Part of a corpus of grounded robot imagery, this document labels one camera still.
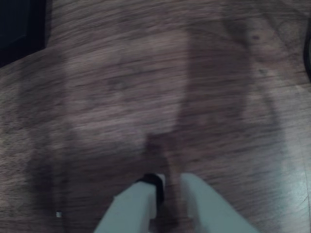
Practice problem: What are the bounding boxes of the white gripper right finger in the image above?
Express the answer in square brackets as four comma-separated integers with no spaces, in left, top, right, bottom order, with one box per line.
[180,172,259,233]

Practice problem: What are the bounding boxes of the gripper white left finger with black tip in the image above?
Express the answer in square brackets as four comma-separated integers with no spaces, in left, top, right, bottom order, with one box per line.
[93,173,167,233]

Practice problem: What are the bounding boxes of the black shallow open box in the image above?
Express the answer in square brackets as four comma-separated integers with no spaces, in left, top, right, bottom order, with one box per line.
[0,0,47,68]

